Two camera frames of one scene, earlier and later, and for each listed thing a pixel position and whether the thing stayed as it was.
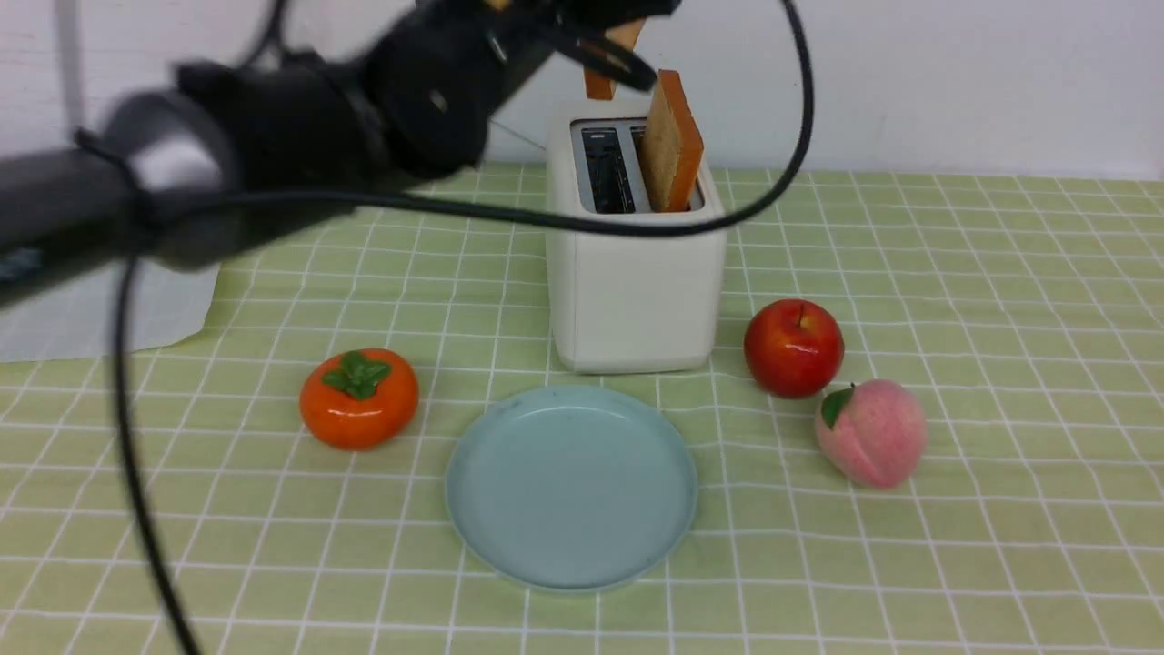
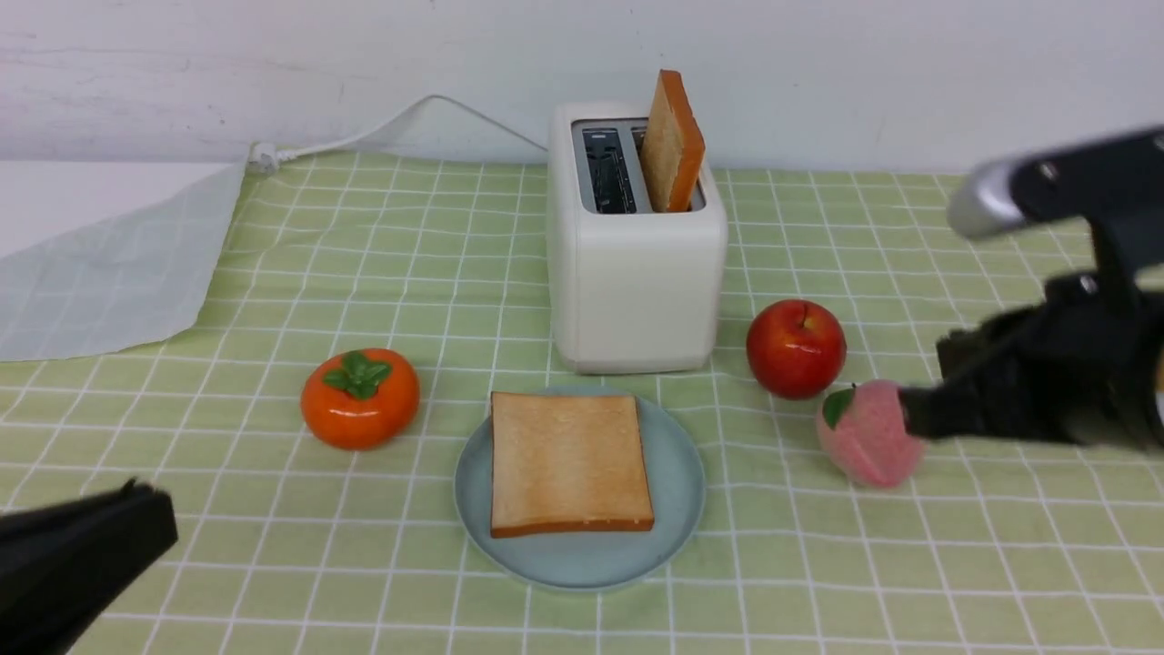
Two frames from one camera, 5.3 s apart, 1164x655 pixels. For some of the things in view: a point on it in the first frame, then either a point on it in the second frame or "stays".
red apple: (793, 348) stays
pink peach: (874, 432) stays
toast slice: (600, 86) → (566, 463)
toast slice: (672, 145) stays
